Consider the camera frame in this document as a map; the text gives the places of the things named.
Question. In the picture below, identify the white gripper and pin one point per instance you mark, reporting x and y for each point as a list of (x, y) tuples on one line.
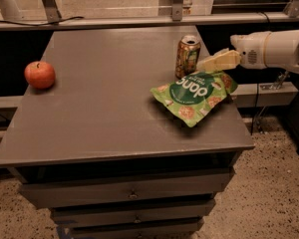
[(249, 50)]

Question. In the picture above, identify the orange soda can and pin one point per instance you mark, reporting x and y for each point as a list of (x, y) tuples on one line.
[(188, 50)]

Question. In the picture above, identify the green rice chip bag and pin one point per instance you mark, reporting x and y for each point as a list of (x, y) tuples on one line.
[(194, 96)]

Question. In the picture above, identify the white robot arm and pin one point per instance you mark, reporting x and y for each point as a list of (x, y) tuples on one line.
[(282, 51)]

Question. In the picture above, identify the grey drawer cabinet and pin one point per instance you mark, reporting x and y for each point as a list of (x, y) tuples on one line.
[(80, 148)]

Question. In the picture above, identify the top drawer knob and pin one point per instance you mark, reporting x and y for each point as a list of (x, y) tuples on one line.
[(133, 195)]

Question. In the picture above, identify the drawer knob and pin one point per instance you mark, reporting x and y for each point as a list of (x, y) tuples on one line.
[(137, 220), (133, 195)]

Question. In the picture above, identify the red apple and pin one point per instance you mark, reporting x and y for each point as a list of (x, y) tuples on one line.
[(40, 75)]

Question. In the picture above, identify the middle drawer knob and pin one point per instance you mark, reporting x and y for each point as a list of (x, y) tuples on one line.
[(137, 220)]

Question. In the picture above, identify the grey metal rail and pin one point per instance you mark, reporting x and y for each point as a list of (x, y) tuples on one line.
[(78, 23)]

